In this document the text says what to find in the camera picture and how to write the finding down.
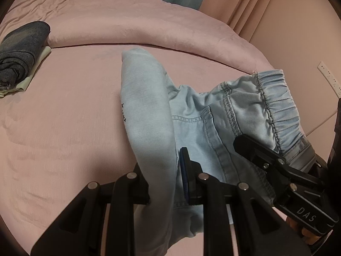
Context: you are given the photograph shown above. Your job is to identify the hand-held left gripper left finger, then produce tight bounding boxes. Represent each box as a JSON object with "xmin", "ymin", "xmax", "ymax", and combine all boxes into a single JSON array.
[{"xmin": 30, "ymin": 163, "xmax": 151, "ymax": 256}]

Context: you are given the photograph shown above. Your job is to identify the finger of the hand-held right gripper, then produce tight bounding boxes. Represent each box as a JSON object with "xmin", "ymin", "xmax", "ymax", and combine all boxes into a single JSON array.
[{"xmin": 233, "ymin": 134, "xmax": 323, "ymax": 190}]

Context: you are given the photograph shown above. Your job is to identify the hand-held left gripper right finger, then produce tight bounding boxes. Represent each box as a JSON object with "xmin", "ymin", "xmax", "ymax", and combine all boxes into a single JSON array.
[{"xmin": 179, "ymin": 147, "xmax": 311, "ymax": 256}]

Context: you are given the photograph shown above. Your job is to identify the light blue denim pants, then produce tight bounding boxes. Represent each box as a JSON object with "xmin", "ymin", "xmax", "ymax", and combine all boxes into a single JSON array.
[{"xmin": 120, "ymin": 47, "xmax": 317, "ymax": 256}]

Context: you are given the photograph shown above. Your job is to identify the person's right hand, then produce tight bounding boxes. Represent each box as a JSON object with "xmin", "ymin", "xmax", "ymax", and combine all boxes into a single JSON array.
[{"xmin": 286, "ymin": 215, "xmax": 323, "ymax": 244}]

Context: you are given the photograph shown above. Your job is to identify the pink bed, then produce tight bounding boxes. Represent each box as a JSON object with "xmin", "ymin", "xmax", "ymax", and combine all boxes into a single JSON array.
[{"xmin": 0, "ymin": 0, "xmax": 315, "ymax": 256}]

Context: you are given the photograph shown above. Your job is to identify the white power strip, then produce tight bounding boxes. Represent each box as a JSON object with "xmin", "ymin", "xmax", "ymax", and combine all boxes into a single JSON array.
[{"xmin": 318, "ymin": 61, "xmax": 341, "ymax": 98}]

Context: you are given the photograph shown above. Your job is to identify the folded cream cloth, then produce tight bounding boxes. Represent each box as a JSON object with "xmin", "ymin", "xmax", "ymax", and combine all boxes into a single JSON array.
[{"xmin": 0, "ymin": 46, "xmax": 51, "ymax": 99}]

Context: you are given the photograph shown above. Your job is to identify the pink curtain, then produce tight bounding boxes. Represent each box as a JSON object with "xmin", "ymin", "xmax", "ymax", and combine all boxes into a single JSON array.
[{"xmin": 44, "ymin": 0, "xmax": 283, "ymax": 42}]

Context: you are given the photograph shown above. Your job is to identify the pink duvet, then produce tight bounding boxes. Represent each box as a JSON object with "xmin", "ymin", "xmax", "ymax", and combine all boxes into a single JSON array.
[{"xmin": 0, "ymin": 0, "xmax": 275, "ymax": 72}]

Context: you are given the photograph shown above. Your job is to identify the folded dark grey garment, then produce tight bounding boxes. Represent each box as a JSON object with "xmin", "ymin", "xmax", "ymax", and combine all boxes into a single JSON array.
[{"xmin": 0, "ymin": 21, "xmax": 51, "ymax": 90}]

